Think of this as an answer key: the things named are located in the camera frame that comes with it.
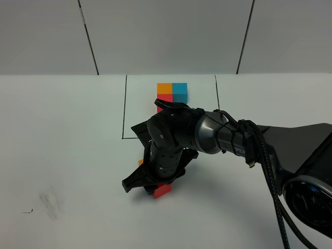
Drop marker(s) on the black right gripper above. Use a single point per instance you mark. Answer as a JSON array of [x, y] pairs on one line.
[[159, 167]]

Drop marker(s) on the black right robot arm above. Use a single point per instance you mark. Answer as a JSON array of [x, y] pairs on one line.
[[300, 157]]

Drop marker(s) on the red template block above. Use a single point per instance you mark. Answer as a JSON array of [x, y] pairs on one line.
[[163, 101]]

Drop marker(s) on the orange template block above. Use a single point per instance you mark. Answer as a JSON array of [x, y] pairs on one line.
[[164, 88]]

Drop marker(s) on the blue template block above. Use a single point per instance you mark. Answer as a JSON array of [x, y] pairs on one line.
[[180, 92]]

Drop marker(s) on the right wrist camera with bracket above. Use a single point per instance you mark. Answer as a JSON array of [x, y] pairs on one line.
[[142, 133]]

